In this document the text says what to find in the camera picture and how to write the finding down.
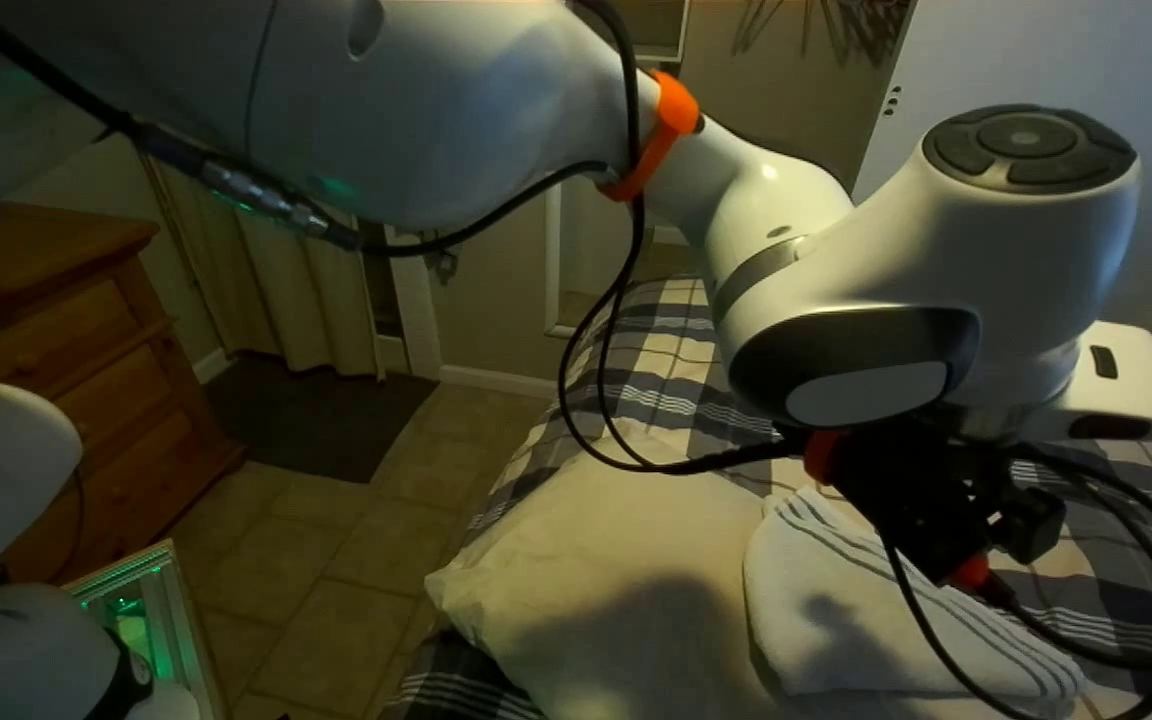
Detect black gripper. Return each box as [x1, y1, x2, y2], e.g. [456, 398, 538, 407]
[827, 425, 1073, 590]

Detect cream striped towel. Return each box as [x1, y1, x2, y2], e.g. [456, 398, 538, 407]
[424, 454, 1092, 720]

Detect plaid bed comforter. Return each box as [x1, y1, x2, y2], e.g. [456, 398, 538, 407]
[379, 272, 1152, 720]

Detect clothes hangers bundle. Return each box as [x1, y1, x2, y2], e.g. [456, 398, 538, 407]
[732, 0, 922, 69]

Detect grey hanging garment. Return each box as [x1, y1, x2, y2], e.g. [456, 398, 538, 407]
[420, 237, 466, 288]

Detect dark floor mat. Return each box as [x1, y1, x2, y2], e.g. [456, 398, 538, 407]
[200, 353, 441, 486]

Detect beige curtain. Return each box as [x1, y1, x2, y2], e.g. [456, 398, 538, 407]
[132, 140, 390, 381]

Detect wooden dresser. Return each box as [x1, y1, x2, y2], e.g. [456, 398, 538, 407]
[0, 198, 247, 590]

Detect white door frame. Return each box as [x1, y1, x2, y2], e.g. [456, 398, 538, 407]
[542, 174, 667, 342]

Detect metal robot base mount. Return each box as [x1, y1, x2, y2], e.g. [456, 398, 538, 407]
[66, 534, 229, 720]

